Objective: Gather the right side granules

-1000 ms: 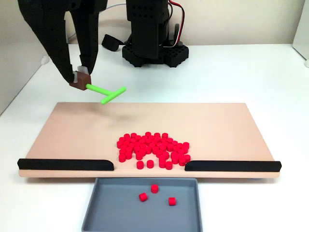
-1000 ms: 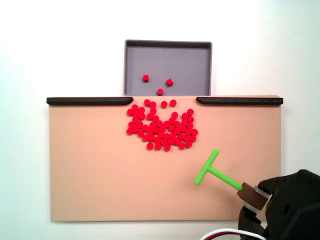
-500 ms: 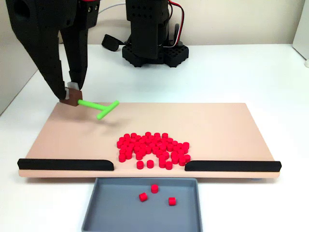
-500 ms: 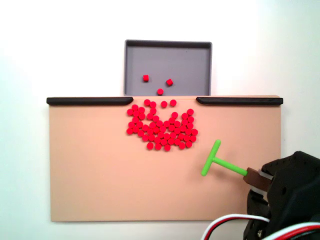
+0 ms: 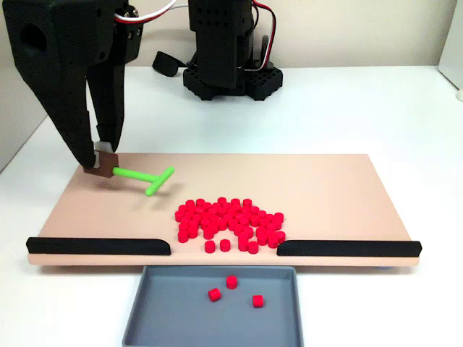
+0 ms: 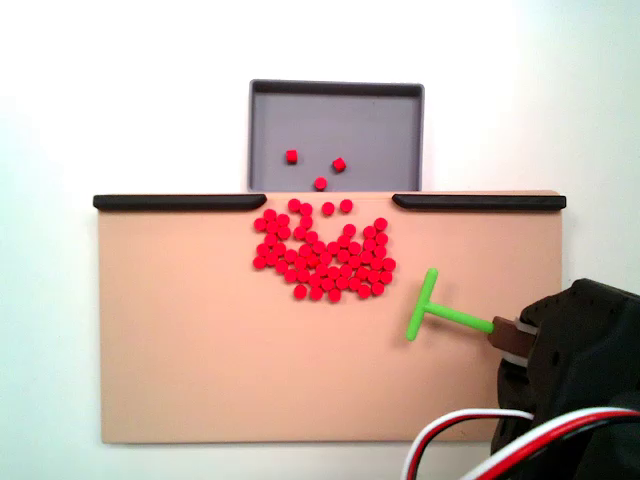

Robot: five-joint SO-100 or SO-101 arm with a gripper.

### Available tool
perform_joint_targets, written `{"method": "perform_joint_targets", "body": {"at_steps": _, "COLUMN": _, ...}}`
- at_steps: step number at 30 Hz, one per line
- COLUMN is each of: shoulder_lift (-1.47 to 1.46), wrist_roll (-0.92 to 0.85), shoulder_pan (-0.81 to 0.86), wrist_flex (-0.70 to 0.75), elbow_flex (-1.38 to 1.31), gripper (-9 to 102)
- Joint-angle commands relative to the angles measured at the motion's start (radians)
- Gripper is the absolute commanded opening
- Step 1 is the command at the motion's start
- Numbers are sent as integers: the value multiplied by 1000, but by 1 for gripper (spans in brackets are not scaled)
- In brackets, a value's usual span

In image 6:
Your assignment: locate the green T pusher brown block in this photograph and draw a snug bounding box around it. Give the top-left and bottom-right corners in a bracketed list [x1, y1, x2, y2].
[404, 267, 536, 359]

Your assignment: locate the heap of red granules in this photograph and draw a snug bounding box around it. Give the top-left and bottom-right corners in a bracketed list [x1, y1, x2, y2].
[252, 208, 397, 304]

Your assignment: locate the grey tray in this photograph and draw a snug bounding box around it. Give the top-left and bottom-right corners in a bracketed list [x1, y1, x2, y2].
[248, 78, 426, 193]

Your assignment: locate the beige board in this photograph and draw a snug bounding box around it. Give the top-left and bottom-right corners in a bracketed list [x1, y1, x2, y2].
[94, 188, 566, 445]

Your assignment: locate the red white black servo cable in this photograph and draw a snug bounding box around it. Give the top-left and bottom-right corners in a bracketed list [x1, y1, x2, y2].
[401, 407, 640, 480]

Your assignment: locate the black foam rail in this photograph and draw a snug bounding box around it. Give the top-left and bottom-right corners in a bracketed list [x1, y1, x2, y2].
[392, 193, 568, 212]
[92, 193, 268, 212]

